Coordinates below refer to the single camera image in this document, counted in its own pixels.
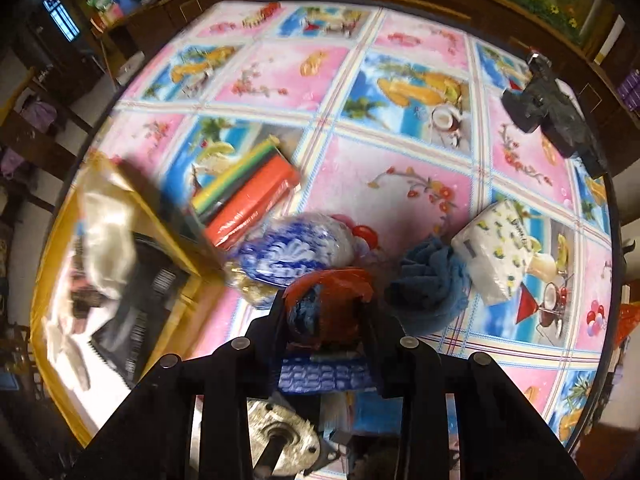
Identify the orange plastic bag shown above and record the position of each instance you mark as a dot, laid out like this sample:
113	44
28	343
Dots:
330	300

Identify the black motor with beige wheel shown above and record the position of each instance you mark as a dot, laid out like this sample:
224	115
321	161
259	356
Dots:
285	435

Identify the colourful sponge pack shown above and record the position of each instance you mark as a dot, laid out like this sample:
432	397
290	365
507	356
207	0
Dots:
250	195

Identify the lemon print tissue pack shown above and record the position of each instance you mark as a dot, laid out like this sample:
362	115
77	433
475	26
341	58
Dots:
492	250

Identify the blue towel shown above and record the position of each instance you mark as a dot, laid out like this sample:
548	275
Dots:
430	285

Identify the barred window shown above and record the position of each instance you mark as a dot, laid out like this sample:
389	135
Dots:
62	17

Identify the wooden chair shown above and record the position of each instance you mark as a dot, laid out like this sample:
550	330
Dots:
30	135

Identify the yellow box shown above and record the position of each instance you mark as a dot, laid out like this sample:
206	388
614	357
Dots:
170	245

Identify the black plastic bag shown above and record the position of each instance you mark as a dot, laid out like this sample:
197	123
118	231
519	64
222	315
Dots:
140	305

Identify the white cloth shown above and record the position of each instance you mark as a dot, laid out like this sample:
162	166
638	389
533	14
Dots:
107	230

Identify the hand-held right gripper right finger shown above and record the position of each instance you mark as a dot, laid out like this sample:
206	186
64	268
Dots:
385	350

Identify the clear blue print plastic bag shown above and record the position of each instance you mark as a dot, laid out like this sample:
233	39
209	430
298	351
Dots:
295	250

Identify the red plastic bag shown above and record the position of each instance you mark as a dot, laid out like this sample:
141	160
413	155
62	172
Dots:
631	317

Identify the purple spray can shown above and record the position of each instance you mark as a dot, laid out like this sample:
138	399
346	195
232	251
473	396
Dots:
631	87

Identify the black plastic device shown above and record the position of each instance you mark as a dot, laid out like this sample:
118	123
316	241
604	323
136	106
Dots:
560	115

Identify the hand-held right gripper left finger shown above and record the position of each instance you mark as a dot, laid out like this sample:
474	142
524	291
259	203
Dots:
265	340

